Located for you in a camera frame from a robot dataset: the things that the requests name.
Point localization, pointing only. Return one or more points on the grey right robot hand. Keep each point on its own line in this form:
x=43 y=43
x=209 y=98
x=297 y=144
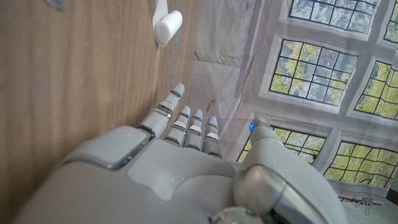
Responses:
x=174 y=186

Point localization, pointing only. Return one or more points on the white gauze bandage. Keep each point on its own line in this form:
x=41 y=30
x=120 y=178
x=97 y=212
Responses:
x=168 y=26

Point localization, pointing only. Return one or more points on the printed window backdrop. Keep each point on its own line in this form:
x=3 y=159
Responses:
x=311 y=68

